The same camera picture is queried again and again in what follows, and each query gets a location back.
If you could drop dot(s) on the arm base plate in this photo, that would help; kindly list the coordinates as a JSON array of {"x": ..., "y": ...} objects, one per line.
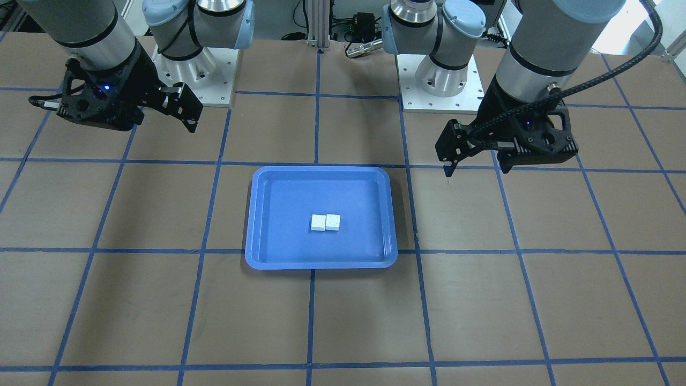
[{"x": 211, "y": 75}]

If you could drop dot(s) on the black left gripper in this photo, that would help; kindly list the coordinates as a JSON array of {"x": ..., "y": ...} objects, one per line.
[{"x": 494, "y": 110}]

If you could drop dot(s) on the white block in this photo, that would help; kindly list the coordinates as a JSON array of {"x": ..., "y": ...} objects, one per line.
[
  {"x": 332, "y": 222},
  {"x": 318, "y": 222}
]

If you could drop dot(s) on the blue plastic tray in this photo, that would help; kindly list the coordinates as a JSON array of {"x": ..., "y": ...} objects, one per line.
[{"x": 282, "y": 200}]

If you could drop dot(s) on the aluminium frame post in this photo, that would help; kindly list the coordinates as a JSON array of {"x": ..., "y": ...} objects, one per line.
[{"x": 318, "y": 23}]

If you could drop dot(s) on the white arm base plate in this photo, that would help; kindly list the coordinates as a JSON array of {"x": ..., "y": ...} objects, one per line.
[{"x": 426, "y": 88}]

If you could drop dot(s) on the silver cylinder connector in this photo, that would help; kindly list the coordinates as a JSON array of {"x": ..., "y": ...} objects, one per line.
[{"x": 364, "y": 49}]

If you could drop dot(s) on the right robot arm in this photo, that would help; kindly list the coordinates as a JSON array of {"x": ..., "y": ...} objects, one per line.
[{"x": 95, "y": 33}]

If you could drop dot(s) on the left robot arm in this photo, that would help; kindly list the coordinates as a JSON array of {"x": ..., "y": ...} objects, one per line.
[{"x": 549, "y": 44}]

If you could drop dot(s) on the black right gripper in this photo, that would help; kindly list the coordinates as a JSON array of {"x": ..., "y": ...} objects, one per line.
[{"x": 135, "y": 84}]

